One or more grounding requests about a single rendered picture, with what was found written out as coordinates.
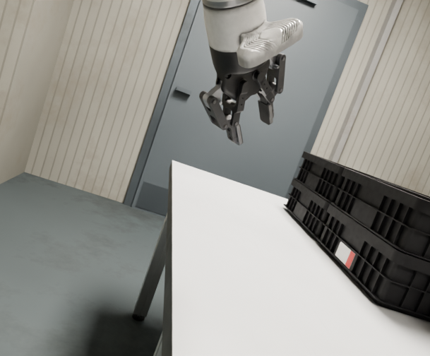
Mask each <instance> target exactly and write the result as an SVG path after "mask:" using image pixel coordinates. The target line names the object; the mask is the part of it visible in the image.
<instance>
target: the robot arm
mask: <svg viewBox="0 0 430 356"><path fill-rule="evenodd" d="M202 2H203V17H204V23H205V29H206V33H207V37H208V44H209V47H210V53H211V57H212V61H213V66H214V67H215V70H216V73H217V79H216V82H215V84H216V86H215V87H214V88H212V89H211V90H210V91H209V92H208V93H207V92H206V91H202V92H201V93H200V95H199V98H200V99H201V102H202V104H203V106H204V108H205V110H206V112H207V114H208V116H209V118H210V120H211V122H212V123H213V124H214V125H216V126H218V127H219V128H221V129H222V130H223V131H224V130H226V131H227V137H228V139H229V140H230V141H232V142H233V143H235V144H237V145H238V146H240V145H241V144H242V143H243V138H242V134H241V126H240V124H239V119H240V114H241V112H243V111H244V105H245V101H246V100H247V99H249V98H250V97H251V96H252V95H255V94H257V96H258V97H259V98H260V99H259V100H258V108H259V114H260V119H261V121H262V122H264V123H266V124H267V125H270V124H272V123H273V117H274V109H273V102H274V100H275V96H276V95H277V94H281V93H282V91H283V88H284V79H285V63H286V55H285V54H282V53H280V52H282V51H283V50H285V49H287V48H288V47H290V46H292V45H293V44H294V43H296V42H298V41H299V40H300V39H301V38H302V37H303V23H302V22H301V21H300V20H298V19H296V18H287V19H284V20H278V21H273V22H268V21H267V18H266V11H265V4H264V1H263V0H202ZM266 74H267V77H265V76H266ZM275 78H276V83H274V81H275ZM222 93H223V94H222ZM221 94H222V102H221V98H220V96H221ZM232 99H233V100H235V101H236V102H234V101H232ZM220 105H223V110H222V108H221V106H220ZM231 111H232V115H231Z"/></svg>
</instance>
